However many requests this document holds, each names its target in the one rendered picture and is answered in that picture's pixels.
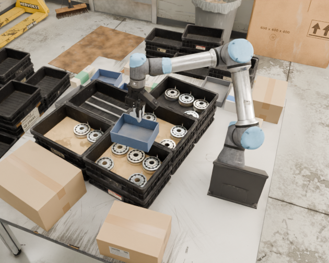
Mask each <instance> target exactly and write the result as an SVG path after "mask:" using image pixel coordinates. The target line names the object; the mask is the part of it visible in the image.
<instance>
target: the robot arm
mask: <svg viewBox="0 0 329 263"><path fill-rule="evenodd" d="M252 56H253V46H252V44H251V43H250V42H249V41H248V40H246V39H235V40H232V41H231V42H229V43H226V44H224V45H222V46H220V47H217V48H214V49H210V51H208V52H201V53H196V54H190V55H184V56H179V57H173V58H165V57H163V58H146V55H145V54H143V53H134V54H132V55H131V56H130V63H129V66H130V81H129V83H128V84H127V85H126V87H127V88H128V94H127V95H126V97H125V106H127V107H130V108H133V112H130V116H132V117H134V118H136V119H137V121H138V122H140V121H141V120H142V119H141V118H143V116H144V111H145V106H146V103H147V104H148V105H149V106H150V107H151V108H152V109H153V110H155V109H156V108H157V107H158V106H159V105H160V103H159V102H158V101H157V100H156V99H155V98H154V97H153V96H152V95H151V94H150V93H149V92H147V91H146V90H145V84H146V75H150V76H152V77H156V76H159V75H164V74H169V73H175V72H179V71H184V70H190V69H196V68H201V67H207V66H212V67H218V66H227V70H228V71H230V72H231V78H232V85H233V92H234V99H235V104H236V111H237V118H238V121H231V122H230V123H229V126H228V130H227V134H226V138H225V142H224V146H223V148H222V150H221V152H220V153H219V155H218V157H217V161H219V162H222V163H225V164H229V165H233V166H238V167H241V168H243V167H244V165H245V159H244V152H245V149H248V150H255V149H257V148H259V147H260V146H261V145H262V144H263V142H264V139H265V135H264V132H263V130H262V129H261V128H260V125H259V121H258V120H257V119H256V118H255V114H254V106H253V98H252V90H251V83H250V75H249V68H250V67H251V58H252Z"/></svg>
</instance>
